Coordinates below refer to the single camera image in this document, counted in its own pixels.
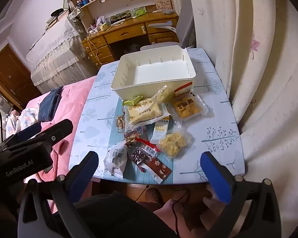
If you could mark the beige bread packet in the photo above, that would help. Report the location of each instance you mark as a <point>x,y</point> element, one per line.
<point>144,112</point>

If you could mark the wooden desk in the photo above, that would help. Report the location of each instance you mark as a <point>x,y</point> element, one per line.
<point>129,33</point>

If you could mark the person's bare leg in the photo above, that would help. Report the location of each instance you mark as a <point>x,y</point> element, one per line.
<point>164,218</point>

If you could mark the dark red flower-print packet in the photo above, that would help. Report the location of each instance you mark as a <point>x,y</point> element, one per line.
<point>161,169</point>

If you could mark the floral fabric bag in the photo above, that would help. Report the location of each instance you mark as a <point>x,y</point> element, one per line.
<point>75,14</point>

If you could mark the lace covered cabinet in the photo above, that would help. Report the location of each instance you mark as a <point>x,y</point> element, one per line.
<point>54,54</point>

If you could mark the green pastry packet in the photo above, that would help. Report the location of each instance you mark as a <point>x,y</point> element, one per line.
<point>132,101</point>

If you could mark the yellow cake packet red header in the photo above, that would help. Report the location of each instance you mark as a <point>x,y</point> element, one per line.
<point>187,107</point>

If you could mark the clear brown nut packet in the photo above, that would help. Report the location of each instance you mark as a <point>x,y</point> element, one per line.
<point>132,136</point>

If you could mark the white plastic bag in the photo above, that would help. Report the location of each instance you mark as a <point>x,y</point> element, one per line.
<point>103,23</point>

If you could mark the clear walnut packet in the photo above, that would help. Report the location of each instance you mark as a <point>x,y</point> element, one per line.
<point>121,122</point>

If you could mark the tree print tablecloth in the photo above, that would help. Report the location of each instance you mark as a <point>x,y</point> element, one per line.
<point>213,119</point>

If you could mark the wooden door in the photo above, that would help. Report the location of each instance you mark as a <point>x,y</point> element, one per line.
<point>7,72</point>

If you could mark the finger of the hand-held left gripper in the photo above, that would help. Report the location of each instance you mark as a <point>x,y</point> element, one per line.
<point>60,130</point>
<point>29,131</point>

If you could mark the white barcode packet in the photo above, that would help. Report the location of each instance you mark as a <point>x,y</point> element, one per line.
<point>115,161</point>

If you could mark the dark printed bag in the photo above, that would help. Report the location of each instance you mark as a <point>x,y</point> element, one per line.
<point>121,16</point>

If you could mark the dark blue cloth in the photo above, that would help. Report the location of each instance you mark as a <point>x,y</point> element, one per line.
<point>49,104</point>

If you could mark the white orange stick packet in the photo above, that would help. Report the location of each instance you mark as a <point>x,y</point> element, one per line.
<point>161,131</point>

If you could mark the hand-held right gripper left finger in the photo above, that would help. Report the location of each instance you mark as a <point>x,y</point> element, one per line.
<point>82,176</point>

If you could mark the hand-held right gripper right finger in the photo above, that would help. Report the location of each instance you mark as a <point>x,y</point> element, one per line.
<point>216,178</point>

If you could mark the black shorts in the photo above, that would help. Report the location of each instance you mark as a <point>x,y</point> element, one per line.
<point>119,215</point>

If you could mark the white plastic storage box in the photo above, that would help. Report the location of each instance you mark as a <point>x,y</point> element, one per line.
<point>159,72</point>

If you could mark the white blue floral cloth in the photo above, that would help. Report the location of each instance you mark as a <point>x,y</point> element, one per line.
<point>24,119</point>

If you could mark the grey office chair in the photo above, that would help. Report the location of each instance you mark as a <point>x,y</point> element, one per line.
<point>186,24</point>

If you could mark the clear packet yellow cookies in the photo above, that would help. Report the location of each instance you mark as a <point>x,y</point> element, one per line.
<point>175,145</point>

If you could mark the light green packet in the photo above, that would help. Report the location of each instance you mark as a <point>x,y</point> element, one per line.
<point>139,12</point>

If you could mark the red date packet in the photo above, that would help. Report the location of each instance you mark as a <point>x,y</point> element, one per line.
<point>141,157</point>

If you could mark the brown woven slipper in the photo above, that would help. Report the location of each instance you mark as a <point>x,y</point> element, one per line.
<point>180,193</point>
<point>154,195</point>

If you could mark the clear packet yellow chunks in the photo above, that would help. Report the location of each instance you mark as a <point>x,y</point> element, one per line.
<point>162,94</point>

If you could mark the pink pillow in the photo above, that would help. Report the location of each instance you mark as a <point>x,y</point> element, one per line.
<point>72,104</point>

